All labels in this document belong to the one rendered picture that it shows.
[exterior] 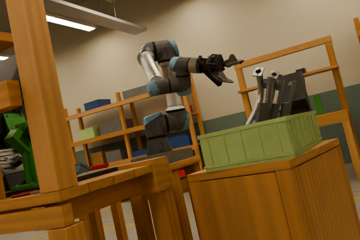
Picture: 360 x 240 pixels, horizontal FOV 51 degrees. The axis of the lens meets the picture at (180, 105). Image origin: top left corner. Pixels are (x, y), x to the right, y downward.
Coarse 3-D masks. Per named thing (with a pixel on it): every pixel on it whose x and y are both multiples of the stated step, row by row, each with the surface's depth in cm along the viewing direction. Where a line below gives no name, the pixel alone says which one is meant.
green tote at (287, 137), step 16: (304, 112) 181; (240, 128) 162; (256, 128) 159; (272, 128) 155; (288, 128) 152; (304, 128) 176; (208, 144) 170; (224, 144) 166; (240, 144) 162; (256, 144) 159; (272, 144) 155; (288, 144) 152; (304, 144) 169; (208, 160) 170; (224, 160) 166; (240, 160) 163; (256, 160) 159; (272, 160) 156
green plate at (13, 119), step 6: (6, 114) 189; (12, 114) 192; (18, 114) 195; (6, 120) 187; (12, 120) 190; (18, 120) 193; (24, 120) 196; (6, 126) 186; (12, 126) 188; (6, 144) 188
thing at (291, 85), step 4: (292, 80) 197; (288, 84) 198; (292, 84) 197; (288, 88) 200; (292, 88) 197; (292, 92) 198; (292, 96) 200; (288, 100) 198; (284, 104) 191; (288, 104) 197; (284, 108) 192; (288, 108) 198; (280, 112) 191; (284, 112) 194; (288, 112) 200; (280, 116) 191
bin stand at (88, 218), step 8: (112, 208) 235; (120, 208) 235; (88, 216) 249; (96, 216) 216; (112, 216) 235; (120, 216) 234; (88, 224) 247; (96, 224) 215; (120, 224) 232; (88, 232) 246; (96, 232) 215; (120, 232) 232
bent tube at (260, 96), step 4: (256, 68) 170; (260, 68) 169; (264, 68) 169; (256, 72) 170; (260, 72) 167; (256, 76) 167; (260, 76) 166; (260, 80) 170; (260, 84) 172; (260, 88) 173; (264, 88) 174; (260, 92) 174; (260, 96) 174; (260, 100) 174; (256, 104) 173; (256, 108) 171; (252, 112) 169; (256, 112) 169; (252, 116) 168; (248, 120) 167; (252, 120) 166
